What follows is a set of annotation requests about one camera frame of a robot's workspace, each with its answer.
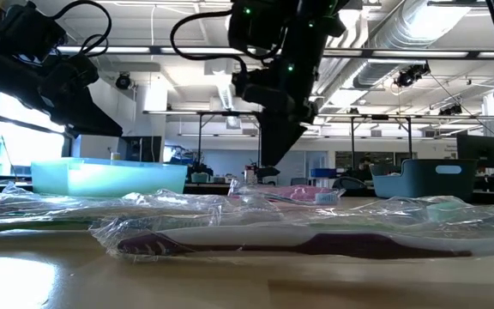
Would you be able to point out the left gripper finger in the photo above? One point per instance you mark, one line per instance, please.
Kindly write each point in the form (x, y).
(97, 122)

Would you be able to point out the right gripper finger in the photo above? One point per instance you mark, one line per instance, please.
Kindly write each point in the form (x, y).
(279, 137)

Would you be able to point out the green toothbrush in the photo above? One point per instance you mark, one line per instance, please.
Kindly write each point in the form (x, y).
(440, 211)
(37, 226)

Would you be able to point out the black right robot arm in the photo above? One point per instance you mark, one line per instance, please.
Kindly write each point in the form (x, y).
(298, 34)

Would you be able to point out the dark computer monitor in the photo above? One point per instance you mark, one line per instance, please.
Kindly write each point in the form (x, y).
(478, 150)
(144, 150)

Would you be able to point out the blue storage crate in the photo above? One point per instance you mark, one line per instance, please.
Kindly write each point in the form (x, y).
(322, 173)

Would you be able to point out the light teal translucent tray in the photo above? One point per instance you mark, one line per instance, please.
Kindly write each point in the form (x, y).
(101, 180)

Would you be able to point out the white ceiling louvre panels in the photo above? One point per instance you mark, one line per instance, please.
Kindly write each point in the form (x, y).
(337, 43)

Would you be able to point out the ceiling light strip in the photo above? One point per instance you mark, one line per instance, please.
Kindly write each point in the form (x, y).
(144, 50)

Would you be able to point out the person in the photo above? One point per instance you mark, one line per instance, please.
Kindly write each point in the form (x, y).
(365, 165)

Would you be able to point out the grey-blue plastic bin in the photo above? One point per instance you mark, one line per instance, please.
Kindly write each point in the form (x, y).
(423, 182)

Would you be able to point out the black ceiling camera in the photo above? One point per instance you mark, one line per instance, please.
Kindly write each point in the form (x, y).
(123, 81)
(450, 110)

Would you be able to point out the black gantry frame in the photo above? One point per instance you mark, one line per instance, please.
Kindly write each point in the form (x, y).
(230, 113)

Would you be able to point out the black ceiling camera rig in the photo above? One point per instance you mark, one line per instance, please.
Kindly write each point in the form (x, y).
(410, 76)

